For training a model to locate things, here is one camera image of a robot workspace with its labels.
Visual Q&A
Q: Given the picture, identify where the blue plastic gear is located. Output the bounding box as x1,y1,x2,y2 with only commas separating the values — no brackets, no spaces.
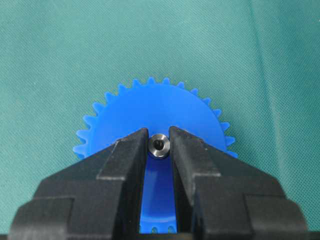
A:
73,78,235,234

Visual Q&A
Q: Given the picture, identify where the green table cloth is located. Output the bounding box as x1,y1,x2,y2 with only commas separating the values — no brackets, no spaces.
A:
0,0,320,234

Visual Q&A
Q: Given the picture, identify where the small silver metal shaft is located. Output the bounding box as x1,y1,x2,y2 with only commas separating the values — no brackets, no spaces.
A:
148,133,171,159

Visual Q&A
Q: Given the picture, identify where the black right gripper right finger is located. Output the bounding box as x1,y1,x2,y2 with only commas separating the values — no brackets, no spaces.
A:
169,126,310,240

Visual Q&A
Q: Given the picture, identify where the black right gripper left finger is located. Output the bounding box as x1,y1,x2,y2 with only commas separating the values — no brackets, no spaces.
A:
10,128,149,240

